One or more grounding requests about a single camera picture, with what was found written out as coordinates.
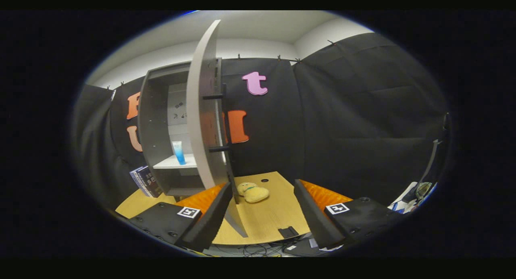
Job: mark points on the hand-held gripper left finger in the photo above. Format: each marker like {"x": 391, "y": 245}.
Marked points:
{"x": 211, "y": 218}

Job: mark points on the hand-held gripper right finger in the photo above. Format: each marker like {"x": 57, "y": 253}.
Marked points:
{"x": 312, "y": 218}

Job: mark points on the blue white cosmetic tube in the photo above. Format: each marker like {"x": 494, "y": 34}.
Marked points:
{"x": 179, "y": 156}

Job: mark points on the beige cabinet door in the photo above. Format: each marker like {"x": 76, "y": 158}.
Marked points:
{"x": 201, "y": 130}

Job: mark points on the small black clamp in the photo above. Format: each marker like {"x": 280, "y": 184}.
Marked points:
{"x": 288, "y": 232}

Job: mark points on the dark flat device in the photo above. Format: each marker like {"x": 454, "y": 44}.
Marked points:
{"x": 300, "y": 250}

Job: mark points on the yellow plush toy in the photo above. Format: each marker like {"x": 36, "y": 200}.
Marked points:
{"x": 256, "y": 194}

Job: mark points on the dark blue book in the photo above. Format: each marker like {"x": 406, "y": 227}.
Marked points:
{"x": 152, "y": 182}

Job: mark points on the white blue book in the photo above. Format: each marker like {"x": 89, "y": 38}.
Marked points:
{"x": 140, "y": 182}

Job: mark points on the light blue book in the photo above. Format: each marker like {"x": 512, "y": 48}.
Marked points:
{"x": 133, "y": 176}

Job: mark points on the white cluttered side table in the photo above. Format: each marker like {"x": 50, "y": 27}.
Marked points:
{"x": 403, "y": 200}

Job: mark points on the black backdrop cloth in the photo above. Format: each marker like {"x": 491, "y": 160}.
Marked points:
{"x": 342, "y": 130}

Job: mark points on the grey cabinet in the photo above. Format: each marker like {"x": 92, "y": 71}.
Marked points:
{"x": 151, "y": 121}

